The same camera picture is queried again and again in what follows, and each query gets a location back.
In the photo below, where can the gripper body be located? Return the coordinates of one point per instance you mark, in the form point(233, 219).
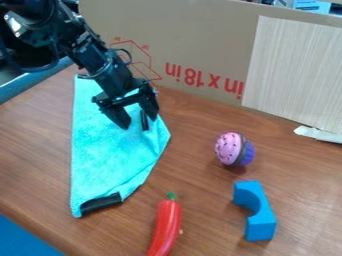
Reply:
point(116, 80)

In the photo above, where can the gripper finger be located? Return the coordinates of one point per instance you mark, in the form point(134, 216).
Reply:
point(150, 106)
point(119, 116)

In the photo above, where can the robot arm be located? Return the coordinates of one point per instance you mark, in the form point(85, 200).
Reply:
point(49, 26)

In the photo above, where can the turquoise cloth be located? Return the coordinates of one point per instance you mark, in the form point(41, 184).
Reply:
point(111, 150)

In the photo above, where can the cardboard box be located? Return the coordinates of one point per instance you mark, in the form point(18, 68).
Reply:
point(178, 43)

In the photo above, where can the pink and purple toy cupcake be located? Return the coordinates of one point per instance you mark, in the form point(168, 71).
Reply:
point(234, 149)

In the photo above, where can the red toy chili pepper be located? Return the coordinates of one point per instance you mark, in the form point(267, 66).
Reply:
point(165, 226)

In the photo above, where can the blue arch block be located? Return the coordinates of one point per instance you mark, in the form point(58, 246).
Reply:
point(254, 208)

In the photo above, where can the light wooden board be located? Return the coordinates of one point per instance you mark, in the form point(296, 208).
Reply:
point(295, 73)

